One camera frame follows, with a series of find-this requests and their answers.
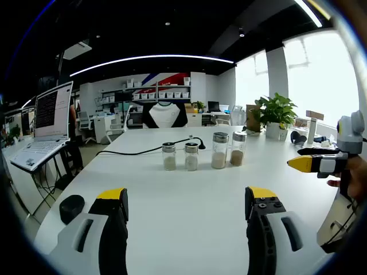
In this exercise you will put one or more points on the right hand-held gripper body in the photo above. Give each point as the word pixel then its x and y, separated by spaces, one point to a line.
pixel 351 140

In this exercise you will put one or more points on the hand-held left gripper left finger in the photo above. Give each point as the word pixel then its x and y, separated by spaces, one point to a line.
pixel 86 243

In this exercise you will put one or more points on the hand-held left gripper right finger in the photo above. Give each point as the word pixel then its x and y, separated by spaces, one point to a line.
pixel 275 246

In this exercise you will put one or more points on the tall seasoning bottle brown powder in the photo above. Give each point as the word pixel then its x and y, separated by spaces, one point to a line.
pixel 237 156

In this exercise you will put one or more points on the tall seasoning bottle pale powder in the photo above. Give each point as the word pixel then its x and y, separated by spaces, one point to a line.
pixel 219 159

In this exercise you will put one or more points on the small glass seasoning bottle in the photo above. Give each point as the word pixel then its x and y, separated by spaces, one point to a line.
pixel 169 161
pixel 191 161

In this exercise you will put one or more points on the white thermos bottle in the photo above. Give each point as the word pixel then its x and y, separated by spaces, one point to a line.
pixel 312 131

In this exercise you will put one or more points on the person's right hand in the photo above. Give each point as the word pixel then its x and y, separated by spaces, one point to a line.
pixel 359 177

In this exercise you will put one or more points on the black headset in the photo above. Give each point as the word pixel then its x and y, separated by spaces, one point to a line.
pixel 298 139

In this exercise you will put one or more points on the brown wooden block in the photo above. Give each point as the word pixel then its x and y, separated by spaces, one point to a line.
pixel 314 114

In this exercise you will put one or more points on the black round object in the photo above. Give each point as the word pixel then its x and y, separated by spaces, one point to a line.
pixel 71 207

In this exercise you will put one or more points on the white swivel chair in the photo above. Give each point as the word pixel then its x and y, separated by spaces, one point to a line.
pixel 329 215

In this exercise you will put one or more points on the potted green plant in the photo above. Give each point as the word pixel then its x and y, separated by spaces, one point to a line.
pixel 276 111

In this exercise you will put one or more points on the brown cardboard box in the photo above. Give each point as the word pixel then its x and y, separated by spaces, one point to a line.
pixel 252 117

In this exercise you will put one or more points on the black laptop stand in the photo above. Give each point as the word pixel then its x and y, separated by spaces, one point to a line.
pixel 64 166

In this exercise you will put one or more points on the black laptop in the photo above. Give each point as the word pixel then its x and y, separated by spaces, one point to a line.
pixel 213 106

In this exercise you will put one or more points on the white office chair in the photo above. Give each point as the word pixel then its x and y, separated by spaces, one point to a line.
pixel 85 121

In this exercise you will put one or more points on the white mesh chair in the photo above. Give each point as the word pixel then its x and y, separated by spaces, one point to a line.
pixel 120 124

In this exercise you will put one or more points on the small green plant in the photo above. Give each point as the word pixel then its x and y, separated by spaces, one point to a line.
pixel 198 105

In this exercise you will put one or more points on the short ceiling light strip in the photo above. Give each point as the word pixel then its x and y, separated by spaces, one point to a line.
pixel 311 13

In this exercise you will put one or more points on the small cardboard box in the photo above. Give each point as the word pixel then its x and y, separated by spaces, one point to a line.
pixel 189 108

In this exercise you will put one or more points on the white laptop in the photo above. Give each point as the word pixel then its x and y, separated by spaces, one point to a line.
pixel 51 109

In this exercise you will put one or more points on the black and white chair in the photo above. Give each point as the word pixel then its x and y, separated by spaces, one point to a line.
pixel 164 114

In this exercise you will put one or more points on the long ceiling light strip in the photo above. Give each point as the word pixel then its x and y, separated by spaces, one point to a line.
pixel 149 58

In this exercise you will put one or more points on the ceiling air conditioner unit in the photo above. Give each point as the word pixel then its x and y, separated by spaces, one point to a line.
pixel 77 50

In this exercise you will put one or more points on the wall shelf with white bins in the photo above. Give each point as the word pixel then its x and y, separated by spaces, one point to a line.
pixel 169 93

